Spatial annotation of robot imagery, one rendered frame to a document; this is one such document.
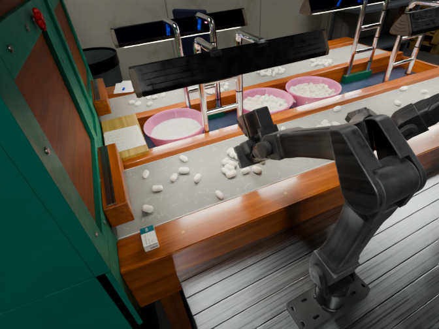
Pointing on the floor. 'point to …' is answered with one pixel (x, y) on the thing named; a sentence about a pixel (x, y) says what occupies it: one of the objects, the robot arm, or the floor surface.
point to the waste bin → (104, 64)
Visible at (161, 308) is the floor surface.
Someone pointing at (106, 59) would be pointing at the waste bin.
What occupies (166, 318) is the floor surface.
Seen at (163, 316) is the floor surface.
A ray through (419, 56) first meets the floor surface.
